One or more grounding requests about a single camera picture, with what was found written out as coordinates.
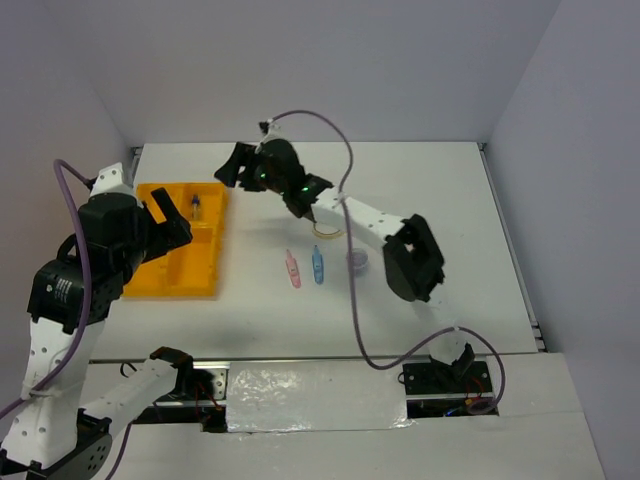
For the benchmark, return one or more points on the blue correction tape dispenser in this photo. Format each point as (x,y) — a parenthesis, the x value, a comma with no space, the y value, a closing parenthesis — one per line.
(318,265)

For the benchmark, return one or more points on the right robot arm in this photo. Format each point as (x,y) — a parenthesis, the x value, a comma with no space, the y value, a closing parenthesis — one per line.
(412,258)

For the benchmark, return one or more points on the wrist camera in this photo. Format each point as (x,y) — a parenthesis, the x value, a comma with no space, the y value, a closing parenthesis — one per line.
(112,180)
(269,130)

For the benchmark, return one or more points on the masking tape roll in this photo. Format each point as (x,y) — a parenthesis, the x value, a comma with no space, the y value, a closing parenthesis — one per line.
(326,235)

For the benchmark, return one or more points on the pink correction tape dispenser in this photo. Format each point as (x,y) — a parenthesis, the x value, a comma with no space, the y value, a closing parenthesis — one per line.
(293,269)

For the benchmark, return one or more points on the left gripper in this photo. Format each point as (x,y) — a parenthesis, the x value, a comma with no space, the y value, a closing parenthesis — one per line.
(174,232)

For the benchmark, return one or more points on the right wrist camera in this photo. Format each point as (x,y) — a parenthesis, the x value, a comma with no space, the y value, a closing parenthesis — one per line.
(269,130)

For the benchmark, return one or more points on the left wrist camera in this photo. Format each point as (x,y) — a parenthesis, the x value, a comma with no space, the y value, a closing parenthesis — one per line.
(112,180)

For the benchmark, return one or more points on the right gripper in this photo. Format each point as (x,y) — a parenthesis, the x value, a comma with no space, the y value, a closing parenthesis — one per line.
(246,155)

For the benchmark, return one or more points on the clear jar of clips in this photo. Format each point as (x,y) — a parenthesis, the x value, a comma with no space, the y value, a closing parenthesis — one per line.
(358,261)

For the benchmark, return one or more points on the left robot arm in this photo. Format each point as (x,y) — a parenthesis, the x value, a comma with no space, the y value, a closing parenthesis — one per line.
(54,435)

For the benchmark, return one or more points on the small blue-capped spray bottle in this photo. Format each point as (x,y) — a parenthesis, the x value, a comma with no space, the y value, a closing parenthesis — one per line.
(195,208)

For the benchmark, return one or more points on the silver foil sheet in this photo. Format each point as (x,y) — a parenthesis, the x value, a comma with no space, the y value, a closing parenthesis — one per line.
(313,396)

